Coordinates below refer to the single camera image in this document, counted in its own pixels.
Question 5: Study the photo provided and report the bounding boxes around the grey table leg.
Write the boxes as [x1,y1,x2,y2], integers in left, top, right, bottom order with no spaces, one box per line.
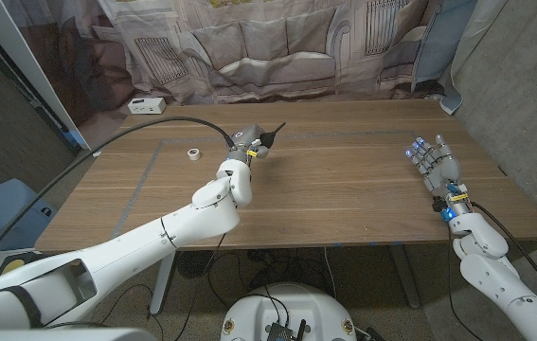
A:
[388,244,421,310]

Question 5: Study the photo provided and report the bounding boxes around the white table leg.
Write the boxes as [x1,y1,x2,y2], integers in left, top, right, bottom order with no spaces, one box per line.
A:
[148,250,177,314]

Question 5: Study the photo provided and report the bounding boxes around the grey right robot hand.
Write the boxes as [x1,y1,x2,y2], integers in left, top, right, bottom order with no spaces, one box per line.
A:
[404,134,470,206]

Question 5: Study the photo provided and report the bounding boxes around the thin white hanging cable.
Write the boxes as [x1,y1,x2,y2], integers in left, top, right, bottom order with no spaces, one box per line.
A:
[322,246,338,300]

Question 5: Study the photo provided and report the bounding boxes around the printed living room backdrop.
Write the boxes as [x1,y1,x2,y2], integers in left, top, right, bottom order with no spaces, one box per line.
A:
[2,0,480,153]

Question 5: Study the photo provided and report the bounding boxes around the black rubber air blower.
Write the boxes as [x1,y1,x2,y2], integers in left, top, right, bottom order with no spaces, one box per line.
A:
[259,121,287,148]

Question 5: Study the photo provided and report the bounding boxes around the round black floor fan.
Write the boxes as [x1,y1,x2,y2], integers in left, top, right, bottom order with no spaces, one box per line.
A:
[176,250,215,279]

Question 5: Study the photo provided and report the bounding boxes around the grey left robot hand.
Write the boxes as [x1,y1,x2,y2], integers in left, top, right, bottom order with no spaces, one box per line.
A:
[226,124,272,165]

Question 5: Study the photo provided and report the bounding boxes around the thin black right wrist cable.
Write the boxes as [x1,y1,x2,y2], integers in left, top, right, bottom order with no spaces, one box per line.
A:
[445,222,487,341]

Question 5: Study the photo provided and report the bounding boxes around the black electronics module with antenna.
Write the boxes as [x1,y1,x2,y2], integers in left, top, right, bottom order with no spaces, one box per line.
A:
[265,318,308,341]

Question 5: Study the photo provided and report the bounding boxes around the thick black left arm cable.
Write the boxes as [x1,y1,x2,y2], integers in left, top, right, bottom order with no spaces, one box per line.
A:
[0,116,236,295]

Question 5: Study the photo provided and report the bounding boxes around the black object with yellow disc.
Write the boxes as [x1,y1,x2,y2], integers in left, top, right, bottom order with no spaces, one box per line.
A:
[0,250,42,278]

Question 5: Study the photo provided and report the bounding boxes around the white power strip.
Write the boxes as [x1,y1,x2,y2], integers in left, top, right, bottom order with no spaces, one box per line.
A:
[127,97,167,116]

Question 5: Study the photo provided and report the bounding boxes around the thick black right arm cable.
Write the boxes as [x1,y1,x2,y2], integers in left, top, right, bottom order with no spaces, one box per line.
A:
[470,202,537,312]

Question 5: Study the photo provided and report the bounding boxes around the white door frame post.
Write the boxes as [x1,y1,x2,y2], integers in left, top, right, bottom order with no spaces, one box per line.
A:
[0,0,102,157]

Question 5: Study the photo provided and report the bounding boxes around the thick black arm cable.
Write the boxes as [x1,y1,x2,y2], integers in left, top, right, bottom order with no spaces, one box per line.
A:
[470,202,537,312]
[0,116,236,295]

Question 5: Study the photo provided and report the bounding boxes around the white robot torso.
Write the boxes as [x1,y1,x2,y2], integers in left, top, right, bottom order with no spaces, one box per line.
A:
[220,282,358,341]

